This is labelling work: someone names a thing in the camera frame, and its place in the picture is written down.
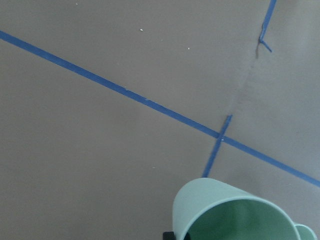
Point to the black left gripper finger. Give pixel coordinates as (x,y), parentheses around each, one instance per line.
(168,235)

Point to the light green cup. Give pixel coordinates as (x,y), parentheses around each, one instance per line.
(305,232)
(208,209)

